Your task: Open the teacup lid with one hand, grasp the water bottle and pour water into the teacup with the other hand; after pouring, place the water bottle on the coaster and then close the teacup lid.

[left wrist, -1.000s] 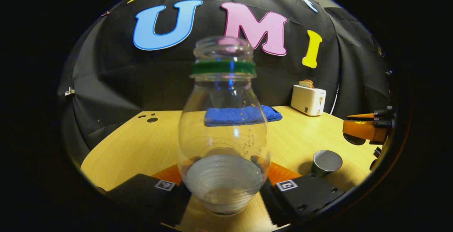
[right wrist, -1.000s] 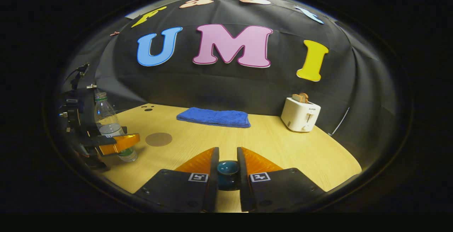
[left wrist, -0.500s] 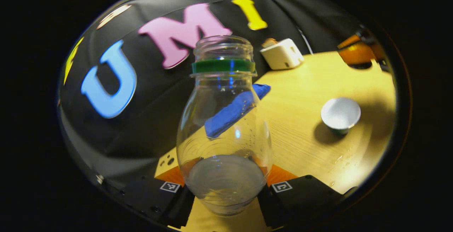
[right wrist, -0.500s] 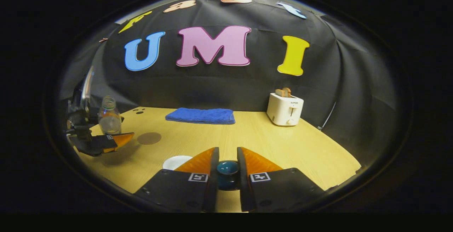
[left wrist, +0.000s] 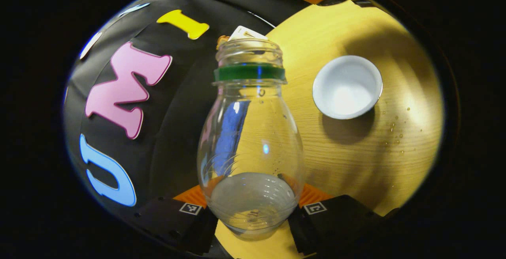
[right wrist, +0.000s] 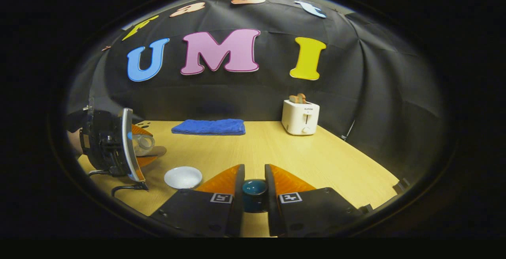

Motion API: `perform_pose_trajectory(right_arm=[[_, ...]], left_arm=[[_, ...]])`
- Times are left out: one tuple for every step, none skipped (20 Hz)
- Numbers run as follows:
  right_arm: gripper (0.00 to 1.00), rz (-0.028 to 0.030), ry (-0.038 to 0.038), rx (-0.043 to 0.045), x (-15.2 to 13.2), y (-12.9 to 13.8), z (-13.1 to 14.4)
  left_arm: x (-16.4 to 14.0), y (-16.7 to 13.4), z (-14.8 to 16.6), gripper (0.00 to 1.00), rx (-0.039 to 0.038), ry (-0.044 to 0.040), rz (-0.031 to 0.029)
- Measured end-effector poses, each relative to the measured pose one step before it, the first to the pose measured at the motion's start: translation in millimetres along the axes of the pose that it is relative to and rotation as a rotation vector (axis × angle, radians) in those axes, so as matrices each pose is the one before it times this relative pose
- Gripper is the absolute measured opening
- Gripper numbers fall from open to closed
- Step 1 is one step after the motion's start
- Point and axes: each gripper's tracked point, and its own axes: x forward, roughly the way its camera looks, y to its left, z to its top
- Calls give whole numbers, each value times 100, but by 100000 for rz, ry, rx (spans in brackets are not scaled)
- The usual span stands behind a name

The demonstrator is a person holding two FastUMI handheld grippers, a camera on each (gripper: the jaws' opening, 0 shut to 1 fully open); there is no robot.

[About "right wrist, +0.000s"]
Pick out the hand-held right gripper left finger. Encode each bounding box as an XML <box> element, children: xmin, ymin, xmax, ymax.
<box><xmin>149</xmin><ymin>164</ymin><xmax>246</xmax><ymax>237</ymax></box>

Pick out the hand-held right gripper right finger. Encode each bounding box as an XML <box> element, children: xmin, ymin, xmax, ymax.
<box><xmin>264</xmin><ymin>164</ymin><xmax>365</xmax><ymax>237</ymax></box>

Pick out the clear plastic water bottle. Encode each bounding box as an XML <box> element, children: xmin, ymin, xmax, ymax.
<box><xmin>132</xmin><ymin>133</ymin><xmax>156</xmax><ymax>157</ymax></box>

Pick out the teal teacup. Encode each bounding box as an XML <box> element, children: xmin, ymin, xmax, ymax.
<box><xmin>243</xmin><ymin>192</ymin><xmax>269</xmax><ymax>214</ymax></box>

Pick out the white coaster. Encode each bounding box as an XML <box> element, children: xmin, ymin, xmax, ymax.
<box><xmin>164</xmin><ymin>166</ymin><xmax>203</xmax><ymax>190</ymax></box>

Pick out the blue towel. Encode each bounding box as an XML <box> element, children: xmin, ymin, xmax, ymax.
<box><xmin>171</xmin><ymin>119</ymin><xmax>246</xmax><ymax>136</ymax></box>

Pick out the white toaster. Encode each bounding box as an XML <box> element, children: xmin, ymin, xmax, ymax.
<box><xmin>281</xmin><ymin>100</ymin><xmax>320</xmax><ymax>136</ymax></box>

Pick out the white cable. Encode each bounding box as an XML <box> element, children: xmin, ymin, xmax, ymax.
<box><xmin>341</xmin><ymin>120</ymin><xmax>355</xmax><ymax>141</ymax></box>

